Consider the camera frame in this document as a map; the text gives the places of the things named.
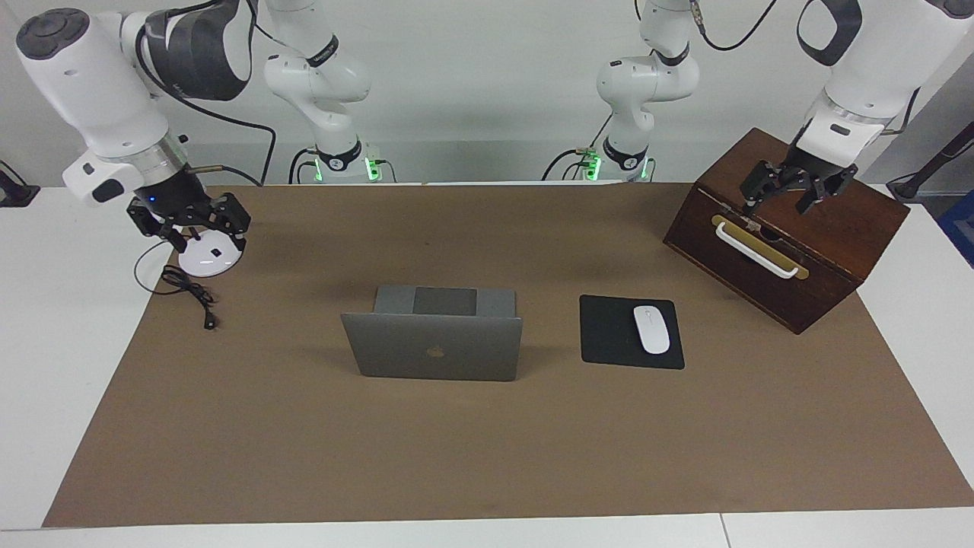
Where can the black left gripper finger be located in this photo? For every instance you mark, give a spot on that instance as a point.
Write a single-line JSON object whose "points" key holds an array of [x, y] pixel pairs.
{"points": [[825, 186], [761, 183]]}

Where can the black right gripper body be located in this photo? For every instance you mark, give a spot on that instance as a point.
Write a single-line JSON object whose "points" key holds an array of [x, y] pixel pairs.
{"points": [[171, 202]]}

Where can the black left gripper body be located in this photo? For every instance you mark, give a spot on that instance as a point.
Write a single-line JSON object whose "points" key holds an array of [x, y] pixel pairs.
{"points": [[818, 171]]}

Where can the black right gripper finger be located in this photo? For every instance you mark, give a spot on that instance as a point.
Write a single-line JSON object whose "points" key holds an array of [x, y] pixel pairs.
{"points": [[230, 215], [152, 226]]}

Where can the grey laptop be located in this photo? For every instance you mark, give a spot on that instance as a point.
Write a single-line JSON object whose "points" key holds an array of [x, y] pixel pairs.
{"points": [[434, 350]]}

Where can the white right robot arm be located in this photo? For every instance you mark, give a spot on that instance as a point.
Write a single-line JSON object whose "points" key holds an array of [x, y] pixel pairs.
{"points": [[84, 76]]}

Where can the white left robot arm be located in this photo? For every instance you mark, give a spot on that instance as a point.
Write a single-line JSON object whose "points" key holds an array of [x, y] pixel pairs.
{"points": [[875, 68]]}

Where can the dark brown wooden box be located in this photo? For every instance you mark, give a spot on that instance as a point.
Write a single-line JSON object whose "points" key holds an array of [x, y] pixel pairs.
{"points": [[860, 228]]}

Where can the black tripod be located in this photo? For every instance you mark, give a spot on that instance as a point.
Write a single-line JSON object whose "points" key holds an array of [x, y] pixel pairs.
{"points": [[913, 186]]}

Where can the black clamp stand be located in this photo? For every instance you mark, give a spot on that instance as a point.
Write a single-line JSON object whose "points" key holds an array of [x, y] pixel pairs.
{"points": [[15, 194]]}

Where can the blue crate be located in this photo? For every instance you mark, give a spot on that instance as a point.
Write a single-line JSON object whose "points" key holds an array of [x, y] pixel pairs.
{"points": [[960, 228]]}

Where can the white computer mouse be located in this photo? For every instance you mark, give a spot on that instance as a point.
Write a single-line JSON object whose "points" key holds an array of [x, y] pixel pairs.
{"points": [[652, 329]]}

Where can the black mouse pad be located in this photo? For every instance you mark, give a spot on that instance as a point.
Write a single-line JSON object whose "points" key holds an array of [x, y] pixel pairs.
{"points": [[609, 335]]}

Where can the brown table mat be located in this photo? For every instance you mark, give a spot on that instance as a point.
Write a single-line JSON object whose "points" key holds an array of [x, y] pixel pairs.
{"points": [[456, 441]]}

